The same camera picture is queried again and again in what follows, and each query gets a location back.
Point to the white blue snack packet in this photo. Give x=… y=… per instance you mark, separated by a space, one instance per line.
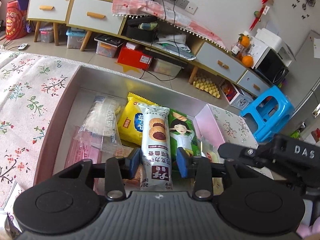
x=210 y=151

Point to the floral tablecloth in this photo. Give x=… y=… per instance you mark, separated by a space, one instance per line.
x=31 y=87

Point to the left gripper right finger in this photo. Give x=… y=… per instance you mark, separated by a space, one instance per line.
x=203 y=171

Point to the white drawer cabinet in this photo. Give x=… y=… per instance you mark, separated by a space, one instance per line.
x=95 y=16

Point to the pink cardboard box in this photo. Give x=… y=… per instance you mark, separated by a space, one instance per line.
x=194 y=124

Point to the blue plastic stool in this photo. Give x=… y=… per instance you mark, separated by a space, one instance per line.
x=268 y=113

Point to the yellow cracker packet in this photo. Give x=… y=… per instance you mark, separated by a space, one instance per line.
x=130 y=123

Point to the yellow egg tray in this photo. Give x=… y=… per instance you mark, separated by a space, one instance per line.
x=207 y=85

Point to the red cardboard box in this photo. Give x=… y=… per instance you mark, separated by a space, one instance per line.
x=134 y=58

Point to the white microwave oven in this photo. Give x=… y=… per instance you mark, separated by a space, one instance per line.
x=271 y=56

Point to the white chocolate cookie packet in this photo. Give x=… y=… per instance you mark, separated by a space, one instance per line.
x=156 y=155

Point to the white printed carton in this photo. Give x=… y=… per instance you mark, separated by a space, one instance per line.
x=236 y=97

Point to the green cartoon snack packet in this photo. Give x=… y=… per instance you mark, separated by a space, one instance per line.
x=182 y=134

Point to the orange wafer clear packet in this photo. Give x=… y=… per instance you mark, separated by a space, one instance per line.
x=130 y=164

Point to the orange fruit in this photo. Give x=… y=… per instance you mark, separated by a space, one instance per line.
x=247 y=61

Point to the pink wafer packet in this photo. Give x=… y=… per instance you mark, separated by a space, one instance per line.
x=80 y=150

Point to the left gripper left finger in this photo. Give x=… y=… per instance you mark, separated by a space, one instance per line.
x=103 y=178

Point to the white rice cracker packet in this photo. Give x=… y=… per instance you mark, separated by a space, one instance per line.
x=99 y=128

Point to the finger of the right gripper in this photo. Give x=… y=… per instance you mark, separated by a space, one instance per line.
x=240 y=152

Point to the pink floral cloth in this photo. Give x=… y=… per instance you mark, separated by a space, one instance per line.
x=196 y=33

